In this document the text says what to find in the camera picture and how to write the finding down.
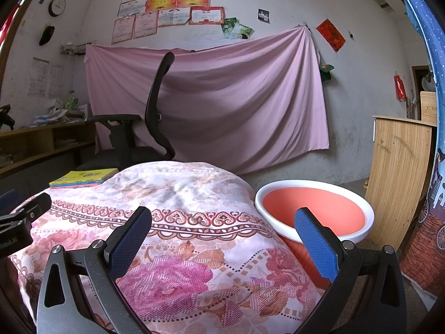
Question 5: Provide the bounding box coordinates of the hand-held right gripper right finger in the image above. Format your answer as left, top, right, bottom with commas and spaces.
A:
294, 207, 407, 334

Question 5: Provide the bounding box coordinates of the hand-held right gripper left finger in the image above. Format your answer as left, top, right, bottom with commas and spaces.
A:
36, 206, 153, 334

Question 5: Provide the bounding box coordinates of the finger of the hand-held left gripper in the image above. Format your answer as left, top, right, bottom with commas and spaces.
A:
0, 192, 52, 232
0, 190, 17, 213

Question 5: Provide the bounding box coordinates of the red bin with white rim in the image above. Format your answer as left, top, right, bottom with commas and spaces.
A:
255, 180, 375, 291

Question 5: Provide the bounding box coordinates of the stack of books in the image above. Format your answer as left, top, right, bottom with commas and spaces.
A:
50, 183, 103, 189

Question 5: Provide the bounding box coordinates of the blue book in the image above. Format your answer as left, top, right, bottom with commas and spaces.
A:
49, 180, 105, 187

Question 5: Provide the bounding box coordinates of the yellow book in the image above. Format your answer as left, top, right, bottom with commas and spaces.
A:
49, 168, 119, 185

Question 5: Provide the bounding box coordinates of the wooden desk shelf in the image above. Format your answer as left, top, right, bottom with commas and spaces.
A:
0, 120, 96, 175

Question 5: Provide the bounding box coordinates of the floral pink blanket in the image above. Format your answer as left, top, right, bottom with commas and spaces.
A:
7, 161, 331, 334

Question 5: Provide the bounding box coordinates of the pile of papers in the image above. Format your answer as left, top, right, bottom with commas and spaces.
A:
33, 106, 87, 127

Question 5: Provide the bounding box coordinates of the black office chair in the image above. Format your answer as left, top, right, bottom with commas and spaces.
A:
75, 51, 176, 175

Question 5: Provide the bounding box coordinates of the wooden cabinet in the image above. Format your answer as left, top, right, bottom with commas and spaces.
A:
365, 114, 438, 261

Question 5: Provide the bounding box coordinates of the pink hanging sheet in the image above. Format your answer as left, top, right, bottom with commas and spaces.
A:
84, 25, 330, 175

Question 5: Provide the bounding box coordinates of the black hat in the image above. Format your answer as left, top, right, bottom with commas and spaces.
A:
38, 23, 56, 46

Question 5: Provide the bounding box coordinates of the green cap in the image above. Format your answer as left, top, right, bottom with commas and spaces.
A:
319, 64, 335, 83

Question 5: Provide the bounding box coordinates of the red hanging bag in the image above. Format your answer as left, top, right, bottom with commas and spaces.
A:
394, 74, 408, 101

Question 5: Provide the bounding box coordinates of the wooden board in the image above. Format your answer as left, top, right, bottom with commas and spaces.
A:
419, 91, 438, 124

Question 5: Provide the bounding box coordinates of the green landscape photo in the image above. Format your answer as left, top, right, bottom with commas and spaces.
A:
231, 23, 254, 40
222, 18, 238, 40

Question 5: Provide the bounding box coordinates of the blue printed curtain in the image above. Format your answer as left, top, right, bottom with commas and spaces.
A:
387, 0, 445, 301

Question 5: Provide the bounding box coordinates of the wall calendar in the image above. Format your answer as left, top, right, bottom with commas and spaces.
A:
28, 57, 49, 97

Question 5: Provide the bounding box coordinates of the paper wall chart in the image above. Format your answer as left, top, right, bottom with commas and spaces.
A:
48, 63, 64, 99

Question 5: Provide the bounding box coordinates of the wire wall rack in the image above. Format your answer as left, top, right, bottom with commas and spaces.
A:
59, 42, 87, 56

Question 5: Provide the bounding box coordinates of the round wall clock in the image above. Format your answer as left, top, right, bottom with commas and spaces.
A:
48, 0, 66, 18

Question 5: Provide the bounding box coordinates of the red paper wall decoration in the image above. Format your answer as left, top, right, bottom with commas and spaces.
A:
316, 18, 346, 53

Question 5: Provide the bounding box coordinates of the group of wall certificates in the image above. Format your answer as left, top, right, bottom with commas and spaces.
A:
111, 0, 247, 45

